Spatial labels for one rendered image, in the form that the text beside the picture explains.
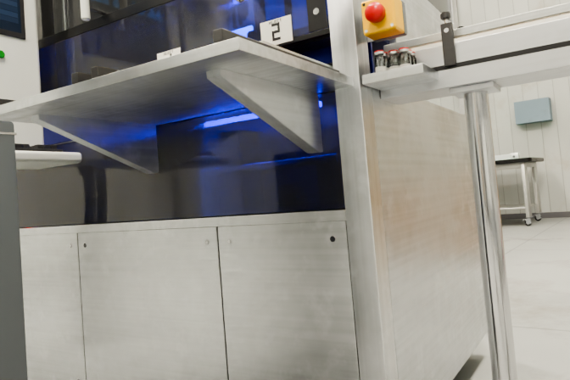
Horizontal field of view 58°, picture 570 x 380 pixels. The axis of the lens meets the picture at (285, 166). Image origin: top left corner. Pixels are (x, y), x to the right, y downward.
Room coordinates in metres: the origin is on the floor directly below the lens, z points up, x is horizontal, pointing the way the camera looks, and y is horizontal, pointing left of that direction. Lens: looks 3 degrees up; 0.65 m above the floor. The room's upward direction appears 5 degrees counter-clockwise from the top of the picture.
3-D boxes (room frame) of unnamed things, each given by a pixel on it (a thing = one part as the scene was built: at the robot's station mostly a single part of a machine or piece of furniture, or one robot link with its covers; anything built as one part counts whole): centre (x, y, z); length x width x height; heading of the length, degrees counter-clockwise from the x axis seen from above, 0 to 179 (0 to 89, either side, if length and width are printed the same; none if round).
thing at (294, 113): (0.99, 0.02, 0.80); 0.34 x 0.03 x 0.13; 148
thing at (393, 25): (1.07, -0.23, 1.00); 0.08 x 0.07 x 0.07; 148
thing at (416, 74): (1.09, -0.27, 0.87); 0.14 x 0.13 x 0.02; 148
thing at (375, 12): (1.03, -0.21, 0.99); 0.04 x 0.04 x 0.04; 58
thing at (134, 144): (1.25, 0.44, 0.80); 0.34 x 0.03 x 0.13; 148
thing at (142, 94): (1.13, 0.22, 0.87); 0.70 x 0.48 x 0.02; 58
